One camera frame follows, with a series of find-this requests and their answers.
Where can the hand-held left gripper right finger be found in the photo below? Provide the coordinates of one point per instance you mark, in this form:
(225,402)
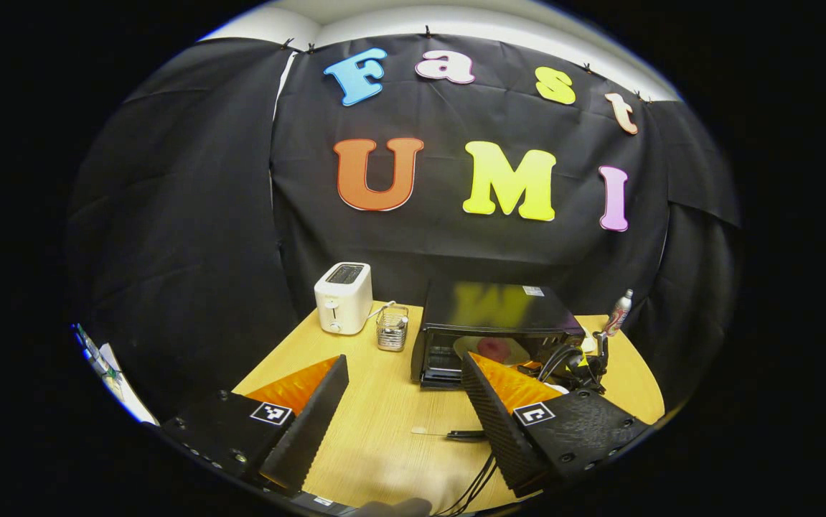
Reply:
(499,424)

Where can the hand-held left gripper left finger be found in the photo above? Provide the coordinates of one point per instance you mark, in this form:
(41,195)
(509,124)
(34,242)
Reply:
(308,431)

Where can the pink meat slice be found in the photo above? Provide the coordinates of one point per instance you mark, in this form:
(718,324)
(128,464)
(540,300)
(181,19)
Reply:
(496,350)

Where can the cream square tray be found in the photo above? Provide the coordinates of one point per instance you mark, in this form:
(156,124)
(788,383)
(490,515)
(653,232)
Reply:
(470,346)

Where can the black electric oven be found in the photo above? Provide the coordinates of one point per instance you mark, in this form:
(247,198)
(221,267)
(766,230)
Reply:
(491,309)

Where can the white divided snack plate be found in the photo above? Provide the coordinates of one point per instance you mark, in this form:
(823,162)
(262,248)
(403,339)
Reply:
(588,343)

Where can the black thin tool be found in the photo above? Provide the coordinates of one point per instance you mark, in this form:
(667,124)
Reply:
(466,434)

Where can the silver bottle with pink label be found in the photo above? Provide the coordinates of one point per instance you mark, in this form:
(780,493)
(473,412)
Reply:
(617,316)

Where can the white toaster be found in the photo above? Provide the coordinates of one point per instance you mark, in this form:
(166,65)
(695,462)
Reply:
(341,301)

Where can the black backdrop cloth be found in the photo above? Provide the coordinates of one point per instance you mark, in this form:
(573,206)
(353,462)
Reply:
(456,251)

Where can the white board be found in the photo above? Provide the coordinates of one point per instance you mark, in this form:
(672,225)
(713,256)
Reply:
(129,395)

